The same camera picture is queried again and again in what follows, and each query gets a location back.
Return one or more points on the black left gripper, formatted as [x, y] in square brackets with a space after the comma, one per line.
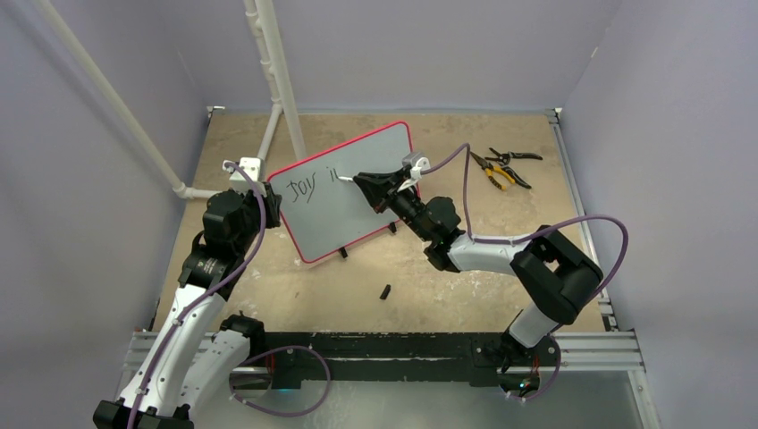
[271, 203]

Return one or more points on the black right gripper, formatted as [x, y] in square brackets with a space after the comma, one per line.
[377, 189]

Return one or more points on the red framed whiteboard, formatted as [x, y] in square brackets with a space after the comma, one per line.
[322, 212]

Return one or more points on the black marker cap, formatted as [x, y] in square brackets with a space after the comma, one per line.
[386, 291]

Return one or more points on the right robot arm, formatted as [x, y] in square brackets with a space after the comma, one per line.
[558, 277]

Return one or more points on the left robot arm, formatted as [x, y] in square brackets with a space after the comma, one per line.
[177, 378]

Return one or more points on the black base bar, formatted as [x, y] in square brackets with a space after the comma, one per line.
[480, 359]

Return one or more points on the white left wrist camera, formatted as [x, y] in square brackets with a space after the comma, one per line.
[244, 172]

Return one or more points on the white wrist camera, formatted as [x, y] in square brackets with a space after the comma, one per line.
[244, 172]
[417, 164]

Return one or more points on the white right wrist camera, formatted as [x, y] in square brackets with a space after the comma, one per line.
[417, 164]

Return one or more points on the yellow handled pliers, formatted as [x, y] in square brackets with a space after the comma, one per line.
[492, 170]

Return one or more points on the black handled pliers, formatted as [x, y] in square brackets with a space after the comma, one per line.
[504, 158]

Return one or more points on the white PVC pipe frame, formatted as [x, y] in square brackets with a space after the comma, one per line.
[113, 66]

